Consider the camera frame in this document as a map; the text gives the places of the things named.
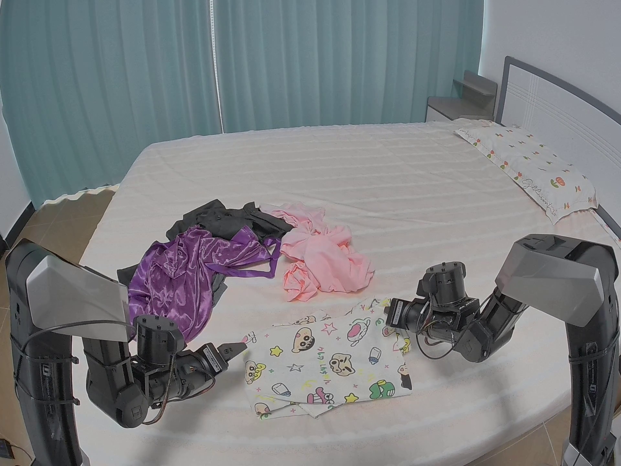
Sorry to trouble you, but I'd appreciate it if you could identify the white printed pillow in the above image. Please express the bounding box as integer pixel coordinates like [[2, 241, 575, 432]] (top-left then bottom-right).
[[453, 123, 599, 226]]

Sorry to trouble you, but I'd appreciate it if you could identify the white printed pyjama top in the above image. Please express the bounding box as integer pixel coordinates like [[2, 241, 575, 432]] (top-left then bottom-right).
[[243, 297, 414, 419]]

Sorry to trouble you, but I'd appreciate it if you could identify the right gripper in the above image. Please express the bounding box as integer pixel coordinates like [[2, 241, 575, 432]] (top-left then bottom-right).
[[385, 297, 424, 333]]

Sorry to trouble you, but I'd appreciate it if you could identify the pink garment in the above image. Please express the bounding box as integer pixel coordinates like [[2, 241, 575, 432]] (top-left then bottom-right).
[[259, 202, 377, 304]]

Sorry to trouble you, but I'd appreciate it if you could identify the blue-green curtain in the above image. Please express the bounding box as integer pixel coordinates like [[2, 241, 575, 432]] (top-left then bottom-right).
[[210, 0, 487, 136], [0, 0, 225, 208]]

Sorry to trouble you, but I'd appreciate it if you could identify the black garment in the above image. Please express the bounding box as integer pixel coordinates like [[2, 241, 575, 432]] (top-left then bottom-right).
[[116, 200, 293, 307]]

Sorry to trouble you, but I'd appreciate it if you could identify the purple garment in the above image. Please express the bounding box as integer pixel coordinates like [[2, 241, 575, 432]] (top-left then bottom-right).
[[127, 225, 283, 344]]

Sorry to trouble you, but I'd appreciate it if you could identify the grey bedside table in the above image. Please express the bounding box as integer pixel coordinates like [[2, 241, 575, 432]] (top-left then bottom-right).
[[427, 70, 499, 121]]

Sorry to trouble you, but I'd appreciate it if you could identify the bed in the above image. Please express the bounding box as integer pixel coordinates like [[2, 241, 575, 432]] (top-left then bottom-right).
[[73, 55, 621, 466]]

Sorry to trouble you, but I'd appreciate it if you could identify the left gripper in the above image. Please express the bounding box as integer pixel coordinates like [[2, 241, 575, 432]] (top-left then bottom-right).
[[199, 339, 249, 376]]

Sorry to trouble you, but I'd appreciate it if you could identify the black cable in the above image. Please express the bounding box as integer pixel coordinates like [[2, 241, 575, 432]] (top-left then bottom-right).
[[418, 335, 464, 362]]

